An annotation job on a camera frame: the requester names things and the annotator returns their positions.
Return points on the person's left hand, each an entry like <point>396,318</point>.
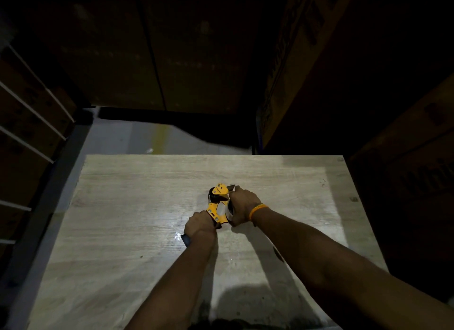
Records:
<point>199,224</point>

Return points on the large brown cardboard box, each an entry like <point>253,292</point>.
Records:
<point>156,49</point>

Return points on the large printed cardboard box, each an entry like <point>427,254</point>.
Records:
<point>301,56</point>

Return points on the brown printed cardboard box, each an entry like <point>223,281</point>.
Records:
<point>411,184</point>

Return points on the person's right thumb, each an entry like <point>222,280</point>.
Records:
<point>234,191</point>

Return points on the person's right forearm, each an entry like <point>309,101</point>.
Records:
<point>340,269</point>

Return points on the person's left forearm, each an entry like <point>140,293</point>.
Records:
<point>177,283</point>

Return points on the orange wristband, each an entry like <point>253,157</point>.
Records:
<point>257,210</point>

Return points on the yellow tape dispenser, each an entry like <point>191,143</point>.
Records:
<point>218,205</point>

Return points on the person's left fingers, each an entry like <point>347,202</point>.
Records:
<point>209,217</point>

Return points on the person's right hand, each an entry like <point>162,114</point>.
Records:
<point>242,205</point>

